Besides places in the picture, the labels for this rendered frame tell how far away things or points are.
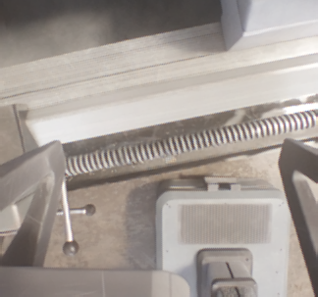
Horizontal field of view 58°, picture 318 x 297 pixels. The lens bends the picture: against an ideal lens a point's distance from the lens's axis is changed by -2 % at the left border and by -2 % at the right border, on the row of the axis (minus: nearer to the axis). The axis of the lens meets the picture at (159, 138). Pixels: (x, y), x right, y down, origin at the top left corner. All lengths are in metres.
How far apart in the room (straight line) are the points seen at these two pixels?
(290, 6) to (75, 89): 0.35
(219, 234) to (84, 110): 0.83
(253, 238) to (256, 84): 0.81
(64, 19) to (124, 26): 0.13
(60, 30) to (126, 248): 1.09
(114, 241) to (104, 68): 1.09
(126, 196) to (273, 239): 0.66
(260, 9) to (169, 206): 0.86
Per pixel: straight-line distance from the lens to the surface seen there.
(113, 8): 0.65
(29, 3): 0.70
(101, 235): 1.48
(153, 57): 0.50
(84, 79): 0.51
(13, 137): 0.51
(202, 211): 1.14
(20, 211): 0.64
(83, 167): 0.63
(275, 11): 0.41
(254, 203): 1.17
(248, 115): 0.96
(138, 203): 1.40
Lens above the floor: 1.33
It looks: 85 degrees down
